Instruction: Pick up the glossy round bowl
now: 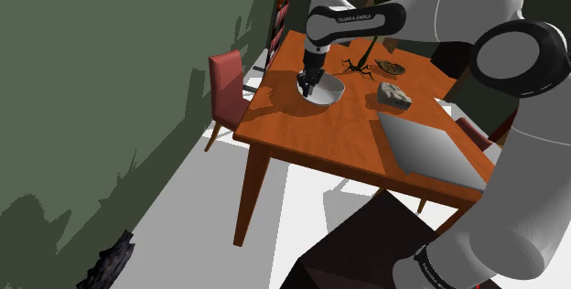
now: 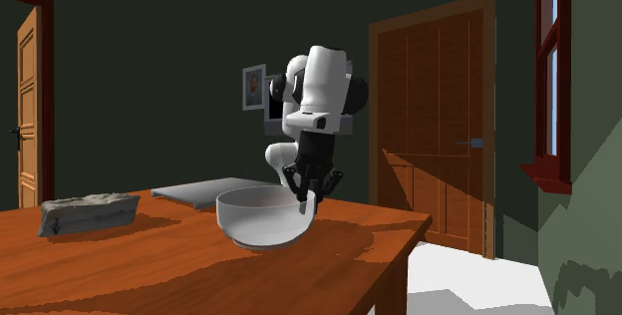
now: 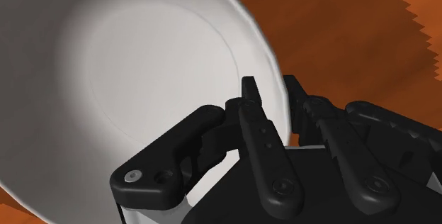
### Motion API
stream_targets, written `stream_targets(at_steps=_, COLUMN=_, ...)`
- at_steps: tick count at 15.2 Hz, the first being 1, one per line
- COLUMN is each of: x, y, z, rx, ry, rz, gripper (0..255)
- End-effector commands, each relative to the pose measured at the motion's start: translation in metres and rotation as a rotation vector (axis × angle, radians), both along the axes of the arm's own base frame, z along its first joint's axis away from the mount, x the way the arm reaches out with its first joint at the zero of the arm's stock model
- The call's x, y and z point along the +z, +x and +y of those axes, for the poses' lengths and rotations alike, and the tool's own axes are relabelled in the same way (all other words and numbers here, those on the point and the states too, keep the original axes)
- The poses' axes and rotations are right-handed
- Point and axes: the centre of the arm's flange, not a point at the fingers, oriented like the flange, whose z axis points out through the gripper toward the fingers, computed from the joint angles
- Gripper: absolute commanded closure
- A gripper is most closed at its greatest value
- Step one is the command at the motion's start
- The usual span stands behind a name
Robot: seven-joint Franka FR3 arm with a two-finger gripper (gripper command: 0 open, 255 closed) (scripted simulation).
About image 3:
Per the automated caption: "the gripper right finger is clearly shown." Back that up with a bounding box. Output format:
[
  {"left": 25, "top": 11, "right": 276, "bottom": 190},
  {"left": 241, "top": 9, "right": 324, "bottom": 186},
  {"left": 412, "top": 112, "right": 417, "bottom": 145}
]
[{"left": 283, "top": 74, "right": 442, "bottom": 216}]

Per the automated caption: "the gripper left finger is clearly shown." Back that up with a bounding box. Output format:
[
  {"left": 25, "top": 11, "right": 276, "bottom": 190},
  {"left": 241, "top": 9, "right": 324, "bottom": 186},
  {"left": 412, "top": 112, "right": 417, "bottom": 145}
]
[{"left": 109, "top": 76, "right": 305, "bottom": 220}]

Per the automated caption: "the white bowl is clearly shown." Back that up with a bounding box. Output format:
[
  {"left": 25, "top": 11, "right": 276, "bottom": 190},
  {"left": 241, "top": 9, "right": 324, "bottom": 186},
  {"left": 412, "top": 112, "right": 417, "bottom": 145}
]
[{"left": 0, "top": 0, "right": 291, "bottom": 224}]

